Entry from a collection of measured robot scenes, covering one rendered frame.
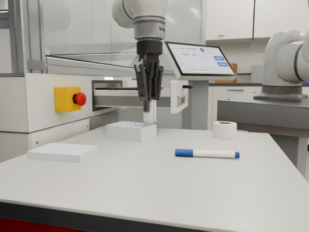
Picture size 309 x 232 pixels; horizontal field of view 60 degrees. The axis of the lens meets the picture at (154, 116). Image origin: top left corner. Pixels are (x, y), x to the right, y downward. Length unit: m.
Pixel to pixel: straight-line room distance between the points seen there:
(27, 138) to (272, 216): 0.57
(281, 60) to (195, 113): 0.94
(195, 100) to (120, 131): 1.23
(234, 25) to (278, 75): 3.19
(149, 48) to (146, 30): 0.05
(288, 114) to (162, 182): 0.71
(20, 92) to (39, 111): 0.07
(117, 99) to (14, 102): 0.36
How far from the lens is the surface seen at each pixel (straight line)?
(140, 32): 0.76
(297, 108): 1.06
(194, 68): 1.85
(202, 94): 1.99
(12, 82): 0.74
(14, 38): 0.74
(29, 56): 0.73
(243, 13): 4.36
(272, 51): 1.20
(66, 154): 0.59
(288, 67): 1.15
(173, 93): 0.89
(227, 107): 1.14
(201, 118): 2.00
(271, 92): 1.20
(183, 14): 2.77
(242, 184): 0.47
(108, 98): 0.98
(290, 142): 1.18
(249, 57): 4.63
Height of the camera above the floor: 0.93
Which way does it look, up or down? 7 degrees down
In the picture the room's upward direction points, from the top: straight up
